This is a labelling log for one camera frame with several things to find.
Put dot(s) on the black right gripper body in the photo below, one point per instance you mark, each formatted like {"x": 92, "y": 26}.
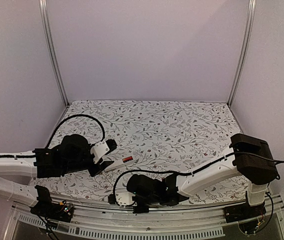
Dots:
{"x": 150, "y": 200}

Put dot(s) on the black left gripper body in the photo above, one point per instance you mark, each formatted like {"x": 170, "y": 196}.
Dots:
{"x": 95, "y": 171}

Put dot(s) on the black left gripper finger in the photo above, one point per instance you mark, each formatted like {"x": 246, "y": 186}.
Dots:
{"x": 111, "y": 143}
{"x": 107, "y": 166}

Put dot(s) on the white remote control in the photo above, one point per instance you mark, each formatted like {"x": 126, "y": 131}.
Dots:
{"x": 120, "y": 164}

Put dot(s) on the red battery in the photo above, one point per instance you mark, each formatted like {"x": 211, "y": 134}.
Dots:
{"x": 127, "y": 159}

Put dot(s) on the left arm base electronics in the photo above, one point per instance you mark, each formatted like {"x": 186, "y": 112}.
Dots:
{"x": 46, "y": 208}

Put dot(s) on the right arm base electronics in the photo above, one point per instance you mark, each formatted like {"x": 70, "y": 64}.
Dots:
{"x": 249, "y": 218}

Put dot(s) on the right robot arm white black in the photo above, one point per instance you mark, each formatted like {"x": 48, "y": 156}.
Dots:
{"x": 246, "y": 156}

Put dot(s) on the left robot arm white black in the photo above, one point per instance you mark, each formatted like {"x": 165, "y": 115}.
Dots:
{"x": 74, "y": 154}

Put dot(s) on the floral patterned table mat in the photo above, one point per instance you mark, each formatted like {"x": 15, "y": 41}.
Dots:
{"x": 159, "y": 135}

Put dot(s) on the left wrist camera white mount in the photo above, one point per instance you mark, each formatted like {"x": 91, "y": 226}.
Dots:
{"x": 99, "y": 150}

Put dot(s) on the front aluminium rail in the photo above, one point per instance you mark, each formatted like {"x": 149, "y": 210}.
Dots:
{"x": 97, "y": 220}

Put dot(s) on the left aluminium frame post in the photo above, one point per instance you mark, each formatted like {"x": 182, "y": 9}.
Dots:
{"x": 51, "y": 50}

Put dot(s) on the aluminium frame post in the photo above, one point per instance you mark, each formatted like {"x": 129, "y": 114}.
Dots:
{"x": 243, "y": 53}
{"x": 51, "y": 50}

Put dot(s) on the right aluminium frame post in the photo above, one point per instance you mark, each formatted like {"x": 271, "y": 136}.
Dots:
{"x": 243, "y": 53}

